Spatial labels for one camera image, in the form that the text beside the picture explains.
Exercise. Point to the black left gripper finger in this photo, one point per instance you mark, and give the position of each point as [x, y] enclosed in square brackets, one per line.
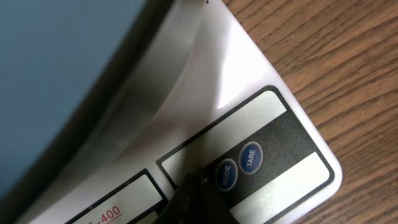
[196, 200]

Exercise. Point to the white digital kitchen scale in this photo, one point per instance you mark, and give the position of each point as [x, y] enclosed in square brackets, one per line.
[202, 99]

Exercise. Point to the teal plastic bowl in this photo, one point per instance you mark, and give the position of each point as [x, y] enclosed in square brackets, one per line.
[52, 54]

